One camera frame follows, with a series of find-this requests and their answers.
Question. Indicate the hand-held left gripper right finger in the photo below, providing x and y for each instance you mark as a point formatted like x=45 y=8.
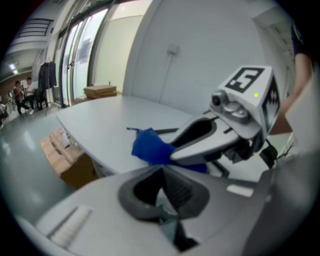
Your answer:
x=225 y=212

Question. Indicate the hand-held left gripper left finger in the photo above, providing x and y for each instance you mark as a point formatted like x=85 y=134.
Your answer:
x=100 y=215

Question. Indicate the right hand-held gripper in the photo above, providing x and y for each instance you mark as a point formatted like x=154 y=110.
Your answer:
x=252 y=105

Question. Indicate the blue cloth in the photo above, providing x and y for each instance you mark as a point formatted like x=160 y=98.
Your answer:
x=152 y=147

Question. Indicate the person's right forearm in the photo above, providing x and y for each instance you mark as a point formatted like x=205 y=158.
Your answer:
x=303 y=72

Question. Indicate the open brown cardboard box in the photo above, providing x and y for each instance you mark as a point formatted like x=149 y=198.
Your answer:
x=75 y=172

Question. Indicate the person's light jeans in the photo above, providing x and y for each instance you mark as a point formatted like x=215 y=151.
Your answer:
x=295 y=200

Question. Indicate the pile of plastic packets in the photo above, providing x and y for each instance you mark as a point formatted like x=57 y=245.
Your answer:
x=65 y=138

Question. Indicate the white table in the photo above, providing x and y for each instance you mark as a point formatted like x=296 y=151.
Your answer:
x=105 y=117

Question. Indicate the flat cardboard box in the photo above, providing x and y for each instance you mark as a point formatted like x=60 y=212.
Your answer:
x=105 y=95
x=100 y=89

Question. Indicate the person's navy shirt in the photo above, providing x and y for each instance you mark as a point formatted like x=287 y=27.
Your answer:
x=298 y=42

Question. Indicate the clothes rack with dark jackets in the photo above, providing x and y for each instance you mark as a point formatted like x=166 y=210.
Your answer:
x=47 y=75

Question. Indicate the black balcony railing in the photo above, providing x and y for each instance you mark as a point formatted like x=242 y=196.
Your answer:
x=37 y=25

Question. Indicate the white wall socket box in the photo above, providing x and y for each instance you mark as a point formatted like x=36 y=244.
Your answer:
x=173 y=48

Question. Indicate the glass door with dark frame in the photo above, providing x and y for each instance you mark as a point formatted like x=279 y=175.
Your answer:
x=82 y=62

